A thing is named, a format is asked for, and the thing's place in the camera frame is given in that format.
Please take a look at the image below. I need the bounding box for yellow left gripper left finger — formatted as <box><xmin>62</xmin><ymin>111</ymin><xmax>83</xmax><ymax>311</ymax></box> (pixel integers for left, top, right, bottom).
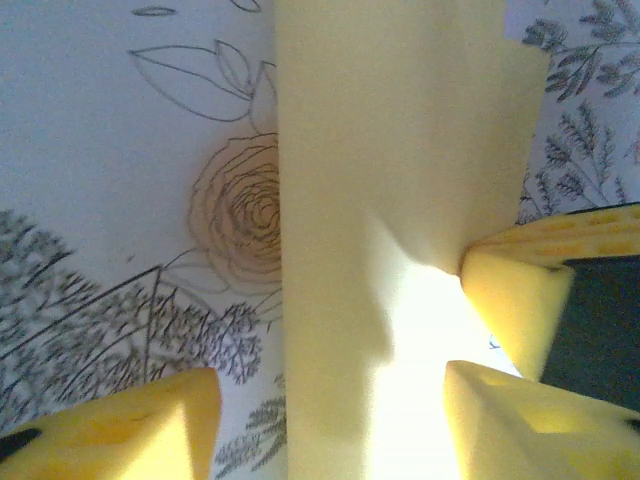
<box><xmin>0</xmin><ymin>366</ymin><xmax>224</xmax><ymax>480</ymax></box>

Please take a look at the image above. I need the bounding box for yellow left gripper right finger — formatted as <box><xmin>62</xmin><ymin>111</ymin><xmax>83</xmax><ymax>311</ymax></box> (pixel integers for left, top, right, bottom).
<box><xmin>443</xmin><ymin>359</ymin><xmax>640</xmax><ymax>480</ymax></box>

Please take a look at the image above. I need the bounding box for floral table cover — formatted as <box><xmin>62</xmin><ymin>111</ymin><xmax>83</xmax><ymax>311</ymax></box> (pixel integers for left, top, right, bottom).
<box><xmin>0</xmin><ymin>0</ymin><xmax>640</xmax><ymax>480</ymax></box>

